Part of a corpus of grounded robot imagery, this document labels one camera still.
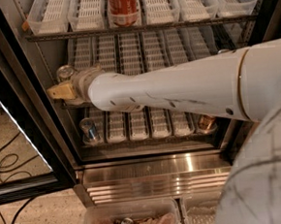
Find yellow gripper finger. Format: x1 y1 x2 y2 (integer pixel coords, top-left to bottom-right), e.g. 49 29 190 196
47 81 77 100

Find green white 7up can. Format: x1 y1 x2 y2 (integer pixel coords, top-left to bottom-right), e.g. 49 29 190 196
56 64 76 82

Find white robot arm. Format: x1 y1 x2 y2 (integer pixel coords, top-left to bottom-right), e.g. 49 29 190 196
47 39 281 224

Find blue silver can bottom shelf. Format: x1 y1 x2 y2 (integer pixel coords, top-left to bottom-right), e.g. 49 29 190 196
79 118 101 145

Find open glass fridge door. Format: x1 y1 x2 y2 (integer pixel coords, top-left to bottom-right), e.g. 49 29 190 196
0 0 76 205

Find steel fridge base grille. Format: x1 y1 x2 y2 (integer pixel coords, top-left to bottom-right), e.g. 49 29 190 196
74 151 231 207

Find red coke can top shelf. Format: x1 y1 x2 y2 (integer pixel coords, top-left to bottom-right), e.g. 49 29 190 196
108 0 138 27

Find orange can bottom shelf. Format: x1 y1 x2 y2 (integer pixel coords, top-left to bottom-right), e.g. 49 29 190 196
197 114 216 134

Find left clear plastic bin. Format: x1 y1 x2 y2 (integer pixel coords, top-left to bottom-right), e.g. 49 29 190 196
82 198 181 224

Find clear plastic bin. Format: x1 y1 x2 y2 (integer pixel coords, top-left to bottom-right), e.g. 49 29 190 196
179 190 221 224
82 198 181 224

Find right clear plastic bin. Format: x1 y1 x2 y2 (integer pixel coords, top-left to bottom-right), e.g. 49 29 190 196
179 190 221 224

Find middle wire shelf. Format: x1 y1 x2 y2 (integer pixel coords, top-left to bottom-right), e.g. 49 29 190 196
60 102 93 110

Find wire shelf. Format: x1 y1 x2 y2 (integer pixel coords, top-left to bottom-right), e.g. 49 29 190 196
60 102 93 110
25 15 258 43
81 134 215 150

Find bottom wire shelf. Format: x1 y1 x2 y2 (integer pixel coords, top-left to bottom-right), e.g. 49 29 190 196
81 134 215 150

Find top wire shelf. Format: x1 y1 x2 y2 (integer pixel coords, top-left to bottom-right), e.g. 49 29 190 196
25 15 258 43

